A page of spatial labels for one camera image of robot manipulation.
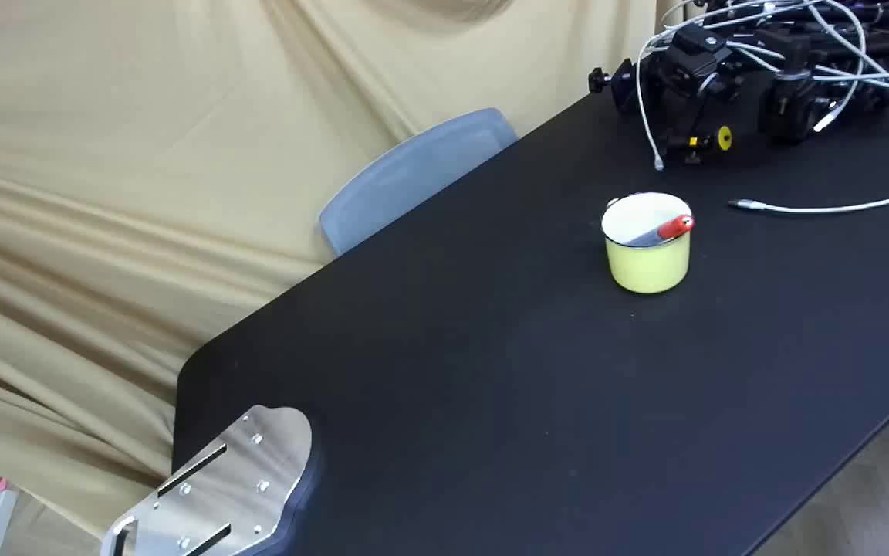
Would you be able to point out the red object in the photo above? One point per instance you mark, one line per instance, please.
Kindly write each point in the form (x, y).
(663, 232)

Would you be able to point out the light blue chair backrest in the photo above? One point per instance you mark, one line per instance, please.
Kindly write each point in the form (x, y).
(403, 183)

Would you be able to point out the silver metal mounting plate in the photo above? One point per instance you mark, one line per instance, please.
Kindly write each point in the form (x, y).
(229, 482)

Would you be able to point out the beige cloth backdrop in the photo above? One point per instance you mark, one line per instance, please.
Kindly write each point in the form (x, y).
(107, 204)

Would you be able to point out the black camera rig yellow knob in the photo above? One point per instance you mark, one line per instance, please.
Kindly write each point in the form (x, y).
(696, 86)

